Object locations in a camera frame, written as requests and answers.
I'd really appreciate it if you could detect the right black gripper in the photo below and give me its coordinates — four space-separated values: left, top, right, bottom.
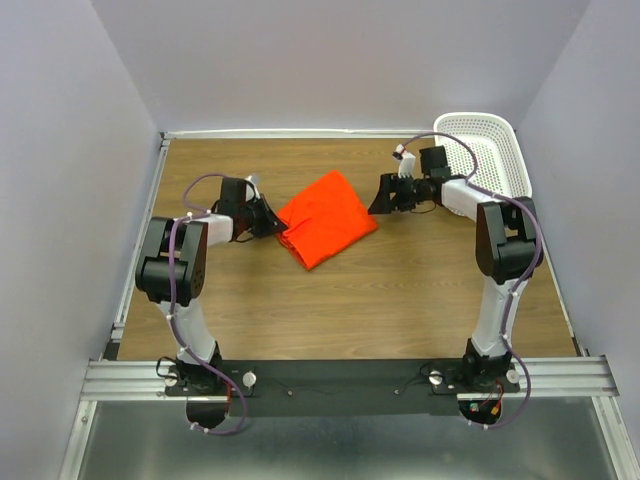
366 173 428 215

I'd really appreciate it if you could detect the orange t shirt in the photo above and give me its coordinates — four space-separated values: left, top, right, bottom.
277 170 378 271

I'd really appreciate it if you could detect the white perforated plastic basket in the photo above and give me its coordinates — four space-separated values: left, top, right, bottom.
433 112 532 197

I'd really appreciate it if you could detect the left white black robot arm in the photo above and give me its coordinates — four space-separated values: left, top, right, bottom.
135 173 287 395

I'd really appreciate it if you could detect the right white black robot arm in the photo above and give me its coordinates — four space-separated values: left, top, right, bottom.
368 144 542 392

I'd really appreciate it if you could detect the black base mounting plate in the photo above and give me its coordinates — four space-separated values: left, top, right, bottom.
156 358 524 418

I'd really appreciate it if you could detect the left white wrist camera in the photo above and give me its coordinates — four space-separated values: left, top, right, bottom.
245 174 261 200

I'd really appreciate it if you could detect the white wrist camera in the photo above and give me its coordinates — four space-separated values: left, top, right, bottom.
392 144 416 178
245 174 261 200

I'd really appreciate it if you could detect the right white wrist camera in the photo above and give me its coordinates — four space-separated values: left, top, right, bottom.
392 144 416 178

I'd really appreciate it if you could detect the aluminium frame rail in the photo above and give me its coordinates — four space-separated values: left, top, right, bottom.
80 357 619 402

